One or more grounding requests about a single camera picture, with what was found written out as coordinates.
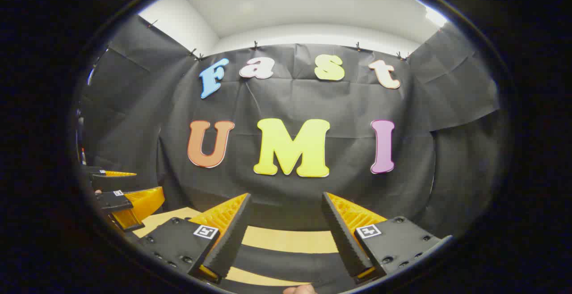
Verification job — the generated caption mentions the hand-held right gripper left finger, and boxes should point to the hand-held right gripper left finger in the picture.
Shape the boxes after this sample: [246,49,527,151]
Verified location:
[136,193,252,285]

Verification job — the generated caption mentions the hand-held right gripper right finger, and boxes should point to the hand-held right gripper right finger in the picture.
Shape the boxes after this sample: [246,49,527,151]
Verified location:
[321,191,453,285]

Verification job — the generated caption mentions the black jeans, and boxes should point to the black jeans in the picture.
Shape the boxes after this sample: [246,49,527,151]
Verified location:
[219,244,358,292]

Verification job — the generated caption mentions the black backdrop cloth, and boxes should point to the black backdrop cloth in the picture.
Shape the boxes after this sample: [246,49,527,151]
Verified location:
[78,15,503,241]

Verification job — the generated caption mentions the row of black cloth clips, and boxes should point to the row of black cloth clips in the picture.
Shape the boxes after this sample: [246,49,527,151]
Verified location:
[147,19,443,60]

